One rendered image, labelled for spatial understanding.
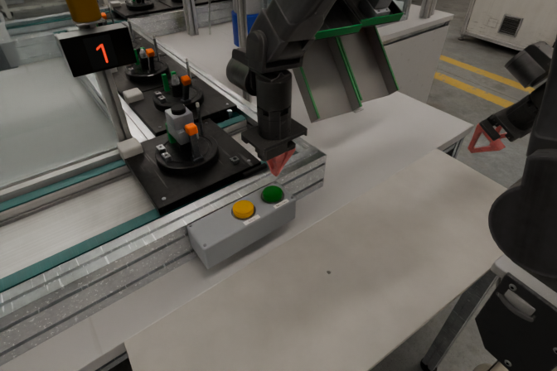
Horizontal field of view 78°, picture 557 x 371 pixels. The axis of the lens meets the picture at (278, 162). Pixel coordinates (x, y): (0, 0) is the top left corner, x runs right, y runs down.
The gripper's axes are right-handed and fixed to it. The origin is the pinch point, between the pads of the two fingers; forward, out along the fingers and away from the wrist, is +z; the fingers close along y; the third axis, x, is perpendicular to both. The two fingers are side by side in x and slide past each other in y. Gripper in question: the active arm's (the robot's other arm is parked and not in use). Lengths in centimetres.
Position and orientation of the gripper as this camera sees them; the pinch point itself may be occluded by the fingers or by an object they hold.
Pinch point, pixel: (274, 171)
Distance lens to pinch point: 65.8
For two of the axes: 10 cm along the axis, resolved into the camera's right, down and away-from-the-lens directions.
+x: 6.1, 4.9, -6.2
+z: 0.0, 7.8, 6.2
